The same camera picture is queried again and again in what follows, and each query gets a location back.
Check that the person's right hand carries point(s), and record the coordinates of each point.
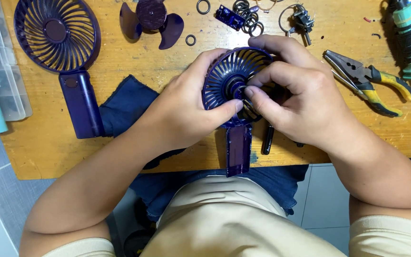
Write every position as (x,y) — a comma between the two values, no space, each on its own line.
(309,103)

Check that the person's left hand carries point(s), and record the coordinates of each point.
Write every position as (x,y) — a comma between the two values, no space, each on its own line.
(180,114)

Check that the purple fan housing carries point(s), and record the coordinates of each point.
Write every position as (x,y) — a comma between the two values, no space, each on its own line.
(223,71)

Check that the thin metal tweezers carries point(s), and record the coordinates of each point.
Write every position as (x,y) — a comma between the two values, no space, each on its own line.
(348,84)

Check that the black pen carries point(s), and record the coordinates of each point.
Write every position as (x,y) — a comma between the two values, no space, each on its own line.
(268,139)

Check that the dark blue cloth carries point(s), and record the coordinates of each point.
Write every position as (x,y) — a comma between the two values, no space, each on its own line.
(127,103)

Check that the blue denim shorts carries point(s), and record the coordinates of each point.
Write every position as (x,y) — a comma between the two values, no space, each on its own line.
(284,185)

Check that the purple fan blade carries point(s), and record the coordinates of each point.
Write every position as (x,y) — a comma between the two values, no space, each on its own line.
(152,16)

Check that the pile of black rings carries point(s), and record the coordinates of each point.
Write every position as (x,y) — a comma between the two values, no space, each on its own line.
(248,18)

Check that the tan rubber band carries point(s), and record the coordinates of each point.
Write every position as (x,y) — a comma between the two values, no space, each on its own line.
(262,8)

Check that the blue circuit board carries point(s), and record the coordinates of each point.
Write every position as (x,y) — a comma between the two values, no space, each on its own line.
(229,17)

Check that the beige shirt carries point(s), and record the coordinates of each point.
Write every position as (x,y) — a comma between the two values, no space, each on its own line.
(234,225)

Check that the black shoe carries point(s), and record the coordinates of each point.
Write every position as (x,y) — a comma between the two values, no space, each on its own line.
(137,244)

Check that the purple fan front cover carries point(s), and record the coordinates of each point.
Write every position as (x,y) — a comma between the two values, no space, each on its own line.
(55,35)

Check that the clear plastic storage box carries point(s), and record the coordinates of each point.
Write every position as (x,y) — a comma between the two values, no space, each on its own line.
(7,71)

